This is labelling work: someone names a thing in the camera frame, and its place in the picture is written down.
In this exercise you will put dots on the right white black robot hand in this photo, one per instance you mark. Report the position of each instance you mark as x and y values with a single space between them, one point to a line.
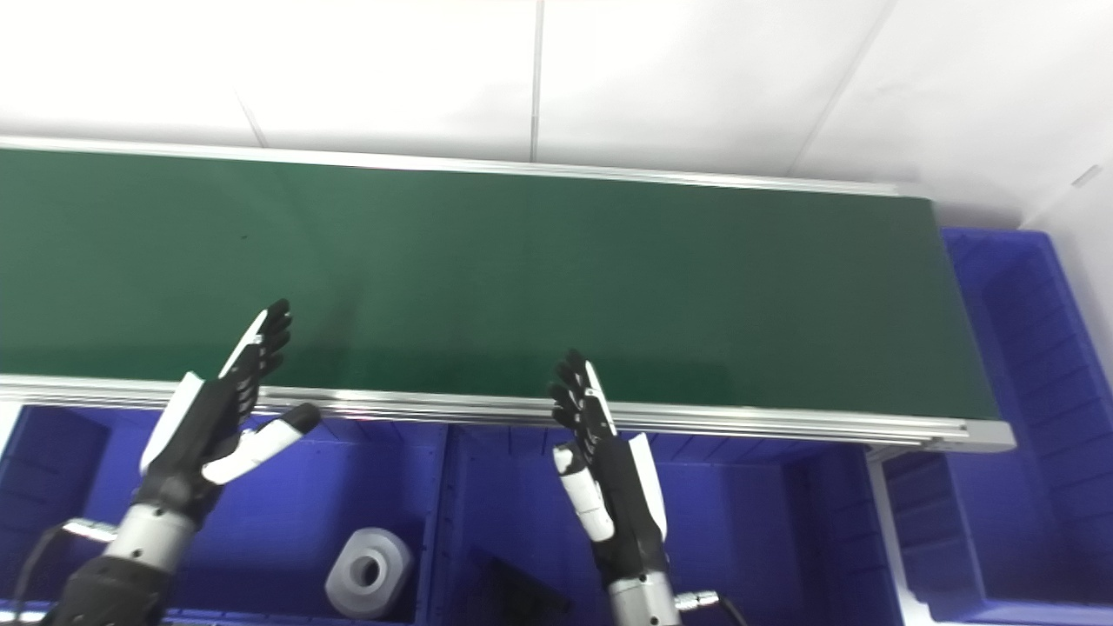
626 513

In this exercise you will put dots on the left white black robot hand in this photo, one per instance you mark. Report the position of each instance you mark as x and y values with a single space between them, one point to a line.
196 443

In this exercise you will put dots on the white cylindrical plastic part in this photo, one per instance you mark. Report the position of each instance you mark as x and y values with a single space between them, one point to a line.
369 574

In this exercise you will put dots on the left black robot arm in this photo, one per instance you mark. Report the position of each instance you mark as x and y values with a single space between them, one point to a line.
130 565

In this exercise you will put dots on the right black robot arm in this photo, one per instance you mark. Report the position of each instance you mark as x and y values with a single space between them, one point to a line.
645 604

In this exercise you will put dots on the blue plastic bin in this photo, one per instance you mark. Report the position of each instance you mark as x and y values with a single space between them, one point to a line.
287 522
1043 435
756 539

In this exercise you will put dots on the black plastic part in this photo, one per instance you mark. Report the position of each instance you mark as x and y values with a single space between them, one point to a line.
513 596

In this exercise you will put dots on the green conveyor belt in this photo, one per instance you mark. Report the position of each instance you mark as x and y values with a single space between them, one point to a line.
522 278
783 424

